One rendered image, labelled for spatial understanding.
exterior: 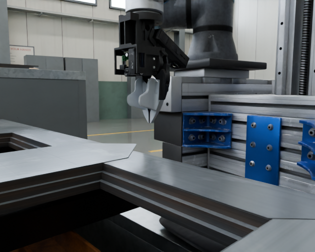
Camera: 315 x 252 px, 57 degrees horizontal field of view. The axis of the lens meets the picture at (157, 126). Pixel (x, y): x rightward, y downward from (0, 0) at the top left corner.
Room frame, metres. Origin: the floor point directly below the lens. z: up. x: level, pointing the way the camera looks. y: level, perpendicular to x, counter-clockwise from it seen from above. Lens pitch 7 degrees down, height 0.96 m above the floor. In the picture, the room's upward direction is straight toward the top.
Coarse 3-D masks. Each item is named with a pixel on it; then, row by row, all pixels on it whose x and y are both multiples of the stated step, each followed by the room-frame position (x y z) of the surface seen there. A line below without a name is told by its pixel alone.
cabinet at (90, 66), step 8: (64, 64) 8.74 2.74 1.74; (72, 64) 8.78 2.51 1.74; (80, 64) 8.91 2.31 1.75; (88, 64) 9.04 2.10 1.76; (96, 64) 9.18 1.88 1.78; (88, 72) 9.04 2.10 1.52; (96, 72) 9.17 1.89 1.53; (88, 80) 9.03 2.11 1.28; (96, 80) 9.17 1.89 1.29; (88, 88) 9.03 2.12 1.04; (96, 88) 9.17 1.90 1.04; (88, 96) 9.02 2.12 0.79; (96, 96) 9.16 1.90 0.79; (88, 104) 9.02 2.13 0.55; (96, 104) 9.16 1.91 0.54; (88, 112) 9.02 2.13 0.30; (96, 112) 9.16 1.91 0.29; (88, 120) 9.02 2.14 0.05; (96, 120) 9.16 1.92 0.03
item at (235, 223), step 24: (0, 144) 0.73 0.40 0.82; (24, 144) 0.67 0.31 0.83; (96, 168) 0.42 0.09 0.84; (0, 192) 0.33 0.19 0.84; (24, 192) 0.35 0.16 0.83; (48, 192) 0.36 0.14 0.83; (72, 192) 0.38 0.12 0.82; (120, 192) 0.37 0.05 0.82; (144, 192) 0.35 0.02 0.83; (168, 192) 0.33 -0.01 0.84; (168, 216) 0.31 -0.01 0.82; (192, 216) 0.29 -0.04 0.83; (216, 216) 0.27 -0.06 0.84; (240, 216) 0.26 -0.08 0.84; (216, 240) 0.26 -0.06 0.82
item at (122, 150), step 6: (84, 144) 0.58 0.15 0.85; (90, 144) 0.58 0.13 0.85; (96, 144) 0.58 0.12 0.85; (102, 144) 0.58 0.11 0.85; (108, 144) 0.58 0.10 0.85; (114, 144) 0.58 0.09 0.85; (102, 150) 0.52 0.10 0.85; (108, 150) 0.52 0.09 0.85; (114, 150) 0.52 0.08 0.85; (120, 150) 0.52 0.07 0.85; (126, 150) 0.52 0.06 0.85; (126, 156) 0.47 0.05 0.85
